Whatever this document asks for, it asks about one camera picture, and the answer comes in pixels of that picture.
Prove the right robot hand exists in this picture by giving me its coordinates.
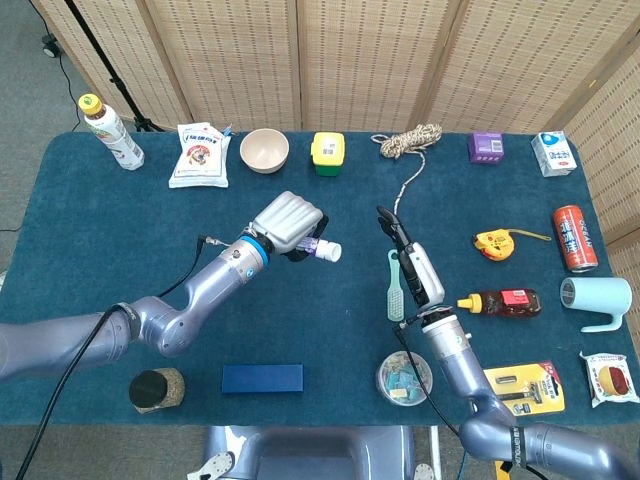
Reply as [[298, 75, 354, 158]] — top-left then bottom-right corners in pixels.
[[376, 205, 446, 307]]

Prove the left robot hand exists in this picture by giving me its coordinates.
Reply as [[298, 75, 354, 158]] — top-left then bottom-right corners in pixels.
[[247, 190, 331, 264]]

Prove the purple toothpaste tube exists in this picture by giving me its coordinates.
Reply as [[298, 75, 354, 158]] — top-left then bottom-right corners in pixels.
[[294, 235, 343, 264]]

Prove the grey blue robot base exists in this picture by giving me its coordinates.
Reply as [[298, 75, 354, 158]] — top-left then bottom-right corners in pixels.
[[187, 424, 436, 480]]

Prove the white plastic bottle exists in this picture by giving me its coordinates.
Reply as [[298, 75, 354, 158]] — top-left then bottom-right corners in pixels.
[[77, 93, 146, 172]]

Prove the green scrub brush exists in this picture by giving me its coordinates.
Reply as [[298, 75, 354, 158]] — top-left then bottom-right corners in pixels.
[[386, 248, 407, 322]]

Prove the beige bowl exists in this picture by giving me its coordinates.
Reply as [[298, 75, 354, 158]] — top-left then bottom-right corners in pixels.
[[239, 128, 291, 175]]

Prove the yellow tape measure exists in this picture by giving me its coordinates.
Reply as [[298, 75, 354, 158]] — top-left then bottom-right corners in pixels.
[[472, 228, 553, 263]]

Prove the yellow green mini bin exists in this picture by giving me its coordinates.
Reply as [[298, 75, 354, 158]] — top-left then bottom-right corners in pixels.
[[309, 131, 347, 177]]

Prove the honey bottle yellow nozzle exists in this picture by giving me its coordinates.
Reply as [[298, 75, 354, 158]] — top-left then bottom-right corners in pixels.
[[456, 287, 543, 320]]

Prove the white snack bag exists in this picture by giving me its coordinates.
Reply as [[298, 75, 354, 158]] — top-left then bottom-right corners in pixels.
[[168, 122, 232, 190]]

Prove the clear tub of binder clips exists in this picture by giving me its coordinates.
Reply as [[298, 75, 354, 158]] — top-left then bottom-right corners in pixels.
[[375, 350, 434, 407]]

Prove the blue table mat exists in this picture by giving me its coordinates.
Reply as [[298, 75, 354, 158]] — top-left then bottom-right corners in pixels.
[[0, 130, 640, 429]]

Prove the purple box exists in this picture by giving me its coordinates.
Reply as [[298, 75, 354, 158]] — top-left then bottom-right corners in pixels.
[[467, 131, 505, 165]]

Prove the red drink can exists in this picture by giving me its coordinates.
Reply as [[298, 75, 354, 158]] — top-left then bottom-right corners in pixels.
[[551, 204, 600, 274]]

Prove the razor in yellow package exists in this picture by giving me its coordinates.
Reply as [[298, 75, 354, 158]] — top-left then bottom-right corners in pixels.
[[482, 360, 567, 419]]

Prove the dark blue box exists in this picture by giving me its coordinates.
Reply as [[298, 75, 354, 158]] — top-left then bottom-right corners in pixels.
[[221, 363, 305, 395]]

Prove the bamboo folding screen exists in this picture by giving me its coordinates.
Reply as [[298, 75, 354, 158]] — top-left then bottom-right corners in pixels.
[[30, 0, 640, 281]]

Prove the white blue milk carton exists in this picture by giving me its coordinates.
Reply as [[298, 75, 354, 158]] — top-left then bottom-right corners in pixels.
[[530, 130, 574, 178]]

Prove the white metal table leg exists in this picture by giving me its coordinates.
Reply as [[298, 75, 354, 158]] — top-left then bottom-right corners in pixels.
[[428, 425, 442, 480]]

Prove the light blue mug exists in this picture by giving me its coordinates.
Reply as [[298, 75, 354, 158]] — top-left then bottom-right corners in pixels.
[[558, 276, 634, 335]]

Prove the red yellow snack packet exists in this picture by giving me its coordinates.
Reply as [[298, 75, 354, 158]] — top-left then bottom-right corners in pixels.
[[578, 350, 640, 405]]

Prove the black tripod stand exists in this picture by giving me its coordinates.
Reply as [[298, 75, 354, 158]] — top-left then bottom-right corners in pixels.
[[64, 0, 166, 134]]

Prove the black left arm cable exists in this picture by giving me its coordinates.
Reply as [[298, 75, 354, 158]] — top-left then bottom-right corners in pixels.
[[14, 234, 236, 480]]

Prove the coiled speckled rope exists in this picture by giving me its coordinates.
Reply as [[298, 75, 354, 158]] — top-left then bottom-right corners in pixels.
[[370, 123, 444, 216]]

